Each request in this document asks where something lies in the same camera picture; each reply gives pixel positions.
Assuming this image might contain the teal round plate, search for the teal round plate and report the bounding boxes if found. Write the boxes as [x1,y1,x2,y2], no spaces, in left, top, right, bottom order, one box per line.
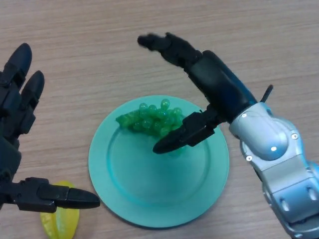
[88,94,230,229]

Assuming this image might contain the yellow starfruit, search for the yellow starfruit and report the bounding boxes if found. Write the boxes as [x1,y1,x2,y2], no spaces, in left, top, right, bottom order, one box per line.
[40,180,80,239]

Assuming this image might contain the green grape bunch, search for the green grape bunch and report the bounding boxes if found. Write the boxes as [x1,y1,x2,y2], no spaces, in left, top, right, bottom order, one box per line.
[115,98,186,158]

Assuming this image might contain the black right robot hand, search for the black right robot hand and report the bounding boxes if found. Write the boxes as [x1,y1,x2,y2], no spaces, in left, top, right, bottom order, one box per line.
[137,32,258,155]

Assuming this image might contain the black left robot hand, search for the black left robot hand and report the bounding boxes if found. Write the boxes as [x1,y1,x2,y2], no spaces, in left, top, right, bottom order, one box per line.
[0,42,101,214]

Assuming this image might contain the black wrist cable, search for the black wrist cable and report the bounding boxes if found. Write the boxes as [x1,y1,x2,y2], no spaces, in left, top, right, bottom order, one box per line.
[260,84,274,104]

